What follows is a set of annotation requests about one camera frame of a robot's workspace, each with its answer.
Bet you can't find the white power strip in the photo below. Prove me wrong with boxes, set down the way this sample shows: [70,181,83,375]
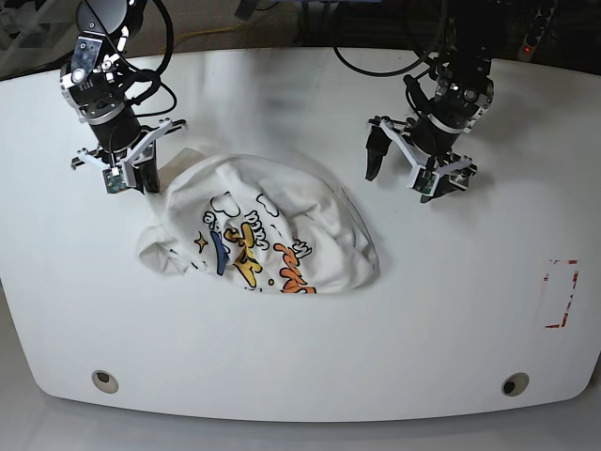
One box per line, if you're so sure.
[517,0,557,62]

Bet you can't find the left table grommet hole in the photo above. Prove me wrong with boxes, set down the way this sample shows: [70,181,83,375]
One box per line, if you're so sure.
[91,370,119,395]

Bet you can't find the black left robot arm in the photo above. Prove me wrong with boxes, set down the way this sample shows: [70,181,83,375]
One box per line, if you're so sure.
[365,1,495,203]

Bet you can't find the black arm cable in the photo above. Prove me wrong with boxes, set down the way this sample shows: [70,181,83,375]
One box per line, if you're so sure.
[331,44,442,77]
[126,0,178,118]

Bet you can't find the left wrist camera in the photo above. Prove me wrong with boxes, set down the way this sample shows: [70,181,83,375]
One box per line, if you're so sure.
[407,165,440,197]

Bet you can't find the yellow cable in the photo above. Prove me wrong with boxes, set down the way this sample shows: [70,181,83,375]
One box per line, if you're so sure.
[162,21,250,54]

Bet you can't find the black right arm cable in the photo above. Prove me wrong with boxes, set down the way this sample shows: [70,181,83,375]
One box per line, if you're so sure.
[126,0,178,118]

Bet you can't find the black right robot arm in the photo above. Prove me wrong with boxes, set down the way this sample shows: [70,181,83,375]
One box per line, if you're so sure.
[59,1,186,194]

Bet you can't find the white printed T-shirt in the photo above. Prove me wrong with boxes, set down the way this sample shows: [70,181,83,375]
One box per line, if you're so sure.
[136,148,379,294]

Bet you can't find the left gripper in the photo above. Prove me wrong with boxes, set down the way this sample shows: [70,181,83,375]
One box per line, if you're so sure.
[365,74,494,203]

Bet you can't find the table grommet hole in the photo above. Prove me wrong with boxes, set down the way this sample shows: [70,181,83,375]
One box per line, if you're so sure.
[501,372,530,397]
[91,370,119,395]

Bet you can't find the right table grommet hole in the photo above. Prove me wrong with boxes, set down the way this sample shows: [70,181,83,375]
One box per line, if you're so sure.
[501,372,530,397]

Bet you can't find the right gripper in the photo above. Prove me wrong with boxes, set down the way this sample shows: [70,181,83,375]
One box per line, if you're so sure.
[59,33,175,194]

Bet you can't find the red tape rectangle marking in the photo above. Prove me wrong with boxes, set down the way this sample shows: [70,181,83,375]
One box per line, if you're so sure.
[540,259,578,330]

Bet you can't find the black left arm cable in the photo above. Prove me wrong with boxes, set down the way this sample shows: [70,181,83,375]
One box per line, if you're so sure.
[331,44,442,77]

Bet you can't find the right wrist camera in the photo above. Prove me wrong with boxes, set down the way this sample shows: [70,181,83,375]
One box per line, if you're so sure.
[102,166,129,194]

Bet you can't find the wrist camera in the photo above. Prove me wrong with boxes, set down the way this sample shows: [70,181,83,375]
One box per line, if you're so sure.
[102,166,129,194]
[407,165,440,197]

